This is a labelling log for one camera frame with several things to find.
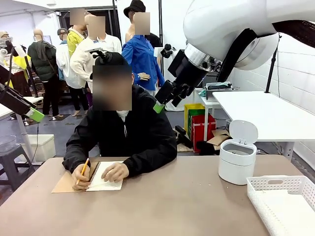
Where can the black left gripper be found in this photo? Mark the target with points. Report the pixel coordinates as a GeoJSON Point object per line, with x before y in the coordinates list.
{"type": "Point", "coordinates": [14, 98]}

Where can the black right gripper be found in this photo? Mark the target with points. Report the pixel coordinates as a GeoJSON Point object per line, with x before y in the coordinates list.
{"type": "Point", "coordinates": [189, 71]}

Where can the yellow pencil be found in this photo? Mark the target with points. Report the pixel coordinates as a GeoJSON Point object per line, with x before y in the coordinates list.
{"type": "Point", "coordinates": [85, 167]}

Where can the spiral notebook brown cover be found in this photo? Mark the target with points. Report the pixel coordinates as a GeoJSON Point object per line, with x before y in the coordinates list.
{"type": "Point", "coordinates": [108, 185]}

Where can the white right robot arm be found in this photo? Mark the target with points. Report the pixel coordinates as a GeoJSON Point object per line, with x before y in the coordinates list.
{"type": "Point", "coordinates": [221, 24]}

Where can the person's right forearm black sleeve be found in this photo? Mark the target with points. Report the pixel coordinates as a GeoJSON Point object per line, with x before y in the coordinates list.
{"type": "Point", "coordinates": [73, 155]}

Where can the person's left forearm black sleeve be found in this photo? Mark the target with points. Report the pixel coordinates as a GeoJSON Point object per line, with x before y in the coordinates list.
{"type": "Point", "coordinates": [152, 159]}

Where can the person's right hand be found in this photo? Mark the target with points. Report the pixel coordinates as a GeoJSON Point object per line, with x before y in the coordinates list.
{"type": "Point", "coordinates": [80, 177]}

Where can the person's left hand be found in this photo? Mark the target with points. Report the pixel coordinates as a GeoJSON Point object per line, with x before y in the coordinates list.
{"type": "Point", "coordinates": [115, 172]}

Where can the green yellow bag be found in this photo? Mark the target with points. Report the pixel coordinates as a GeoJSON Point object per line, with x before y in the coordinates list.
{"type": "Point", "coordinates": [194, 110]}

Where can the small white table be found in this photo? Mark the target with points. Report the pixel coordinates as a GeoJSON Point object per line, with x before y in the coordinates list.
{"type": "Point", "coordinates": [199, 102]}

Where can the green cloth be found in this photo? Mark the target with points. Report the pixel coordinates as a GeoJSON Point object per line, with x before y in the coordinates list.
{"type": "Point", "coordinates": [202, 93]}

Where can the white storage box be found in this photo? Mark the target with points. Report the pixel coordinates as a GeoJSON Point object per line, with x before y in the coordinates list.
{"type": "Point", "coordinates": [45, 147]}

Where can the clear plastic bowl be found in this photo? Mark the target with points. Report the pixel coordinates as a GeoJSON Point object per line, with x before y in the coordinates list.
{"type": "Point", "coordinates": [7, 143]}

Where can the black wooden beams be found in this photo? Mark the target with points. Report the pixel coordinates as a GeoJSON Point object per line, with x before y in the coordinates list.
{"type": "Point", "coordinates": [183, 135]}

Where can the person's torso black jacket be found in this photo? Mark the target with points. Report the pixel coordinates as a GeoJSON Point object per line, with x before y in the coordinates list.
{"type": "Point", "coordinates": [145, 127]}

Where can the red bag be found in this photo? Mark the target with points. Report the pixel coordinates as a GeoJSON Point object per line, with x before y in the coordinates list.
{"type": "Point", "coordinates": [203, 127]}

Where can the metal tray box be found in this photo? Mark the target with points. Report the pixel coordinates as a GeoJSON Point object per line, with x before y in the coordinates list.
{"type": "Point", "coordinates": [219, 92]}

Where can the mannequin in blue shirt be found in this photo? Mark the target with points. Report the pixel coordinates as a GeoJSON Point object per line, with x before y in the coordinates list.
{"type": "Point", "coordinates": [140, 59]}

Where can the grey plastic stool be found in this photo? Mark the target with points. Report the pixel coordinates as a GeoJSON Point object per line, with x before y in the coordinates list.
{"type": "Point", "coordinates": [12, 159]}

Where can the mannequin in dark green jacket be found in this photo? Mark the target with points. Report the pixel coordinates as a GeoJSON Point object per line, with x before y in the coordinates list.
{"type": "Point", "coordinates": [41, 64]}

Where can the mannequin in black t-shirt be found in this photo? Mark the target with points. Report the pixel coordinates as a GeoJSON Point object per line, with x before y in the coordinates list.
{"type": "Point", "coordinates": [156, 40]}

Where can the mannequin in yellow vest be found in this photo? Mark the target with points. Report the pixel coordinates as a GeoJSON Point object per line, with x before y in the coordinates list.
{"type": "Point", "coordinates": [18, 61]}

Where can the person's blurred head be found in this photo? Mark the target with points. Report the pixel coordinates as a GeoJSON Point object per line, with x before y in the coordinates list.
{"type": "Point", "coordinates": [112, 88]}

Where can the black cap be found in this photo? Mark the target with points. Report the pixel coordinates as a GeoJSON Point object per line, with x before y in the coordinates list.
{"type": "Point", "coordinates": [120, 60]}

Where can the brown cardboard box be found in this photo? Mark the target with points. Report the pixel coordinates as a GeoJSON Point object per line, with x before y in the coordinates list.
{"type": "Point", "coordinates": [219, 138]}

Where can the black object on floor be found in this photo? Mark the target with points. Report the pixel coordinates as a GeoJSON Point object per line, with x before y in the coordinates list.
{"type": "Point", "coordinates": [208, 148]}

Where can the mannequin in cream jacket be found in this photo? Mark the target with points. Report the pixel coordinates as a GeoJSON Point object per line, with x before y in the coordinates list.
{"type": "Point", "coordinates": [82, 64]}

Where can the black backdrop pole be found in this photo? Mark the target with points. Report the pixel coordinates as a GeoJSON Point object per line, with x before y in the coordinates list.
{"type": "Point", "coordinates": [161, 24]}

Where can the black bucket hat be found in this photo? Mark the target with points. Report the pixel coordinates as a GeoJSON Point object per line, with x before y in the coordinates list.
{"type": "Point", "coordinates": [134, 6]}

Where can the white lidded trash bin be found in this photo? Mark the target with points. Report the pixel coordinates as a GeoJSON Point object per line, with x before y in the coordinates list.
{"type": "Point", "coordinates": [236, 167]}

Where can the large white table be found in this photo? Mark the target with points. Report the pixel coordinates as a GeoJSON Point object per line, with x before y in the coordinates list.
{"type": "Point", "coordinates": [270, 115]}

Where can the black lamp stand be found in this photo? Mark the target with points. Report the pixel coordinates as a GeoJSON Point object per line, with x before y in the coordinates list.
{"type": "Point", "coordinates": [272, 68]}

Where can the white perforated plastic basket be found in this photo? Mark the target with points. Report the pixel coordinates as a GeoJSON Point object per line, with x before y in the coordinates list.
{"type": "Point", "coordinates": [261, 196]}

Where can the white paper stack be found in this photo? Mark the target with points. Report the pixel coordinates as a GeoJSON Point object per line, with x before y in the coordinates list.
{"type": "Point", "coordinates": [295, 214]}

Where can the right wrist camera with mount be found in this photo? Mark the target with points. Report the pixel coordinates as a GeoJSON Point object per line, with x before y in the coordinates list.
{"type": "Point", "coordinates": [168, 50]}

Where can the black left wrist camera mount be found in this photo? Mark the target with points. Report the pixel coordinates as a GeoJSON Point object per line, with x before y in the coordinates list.
{"type": "Point", "coordinates": [4, 75]}

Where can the black white head camera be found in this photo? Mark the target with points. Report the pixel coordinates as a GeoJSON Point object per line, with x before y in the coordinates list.
{"type": "Point", "coordinates": [103, 56]}

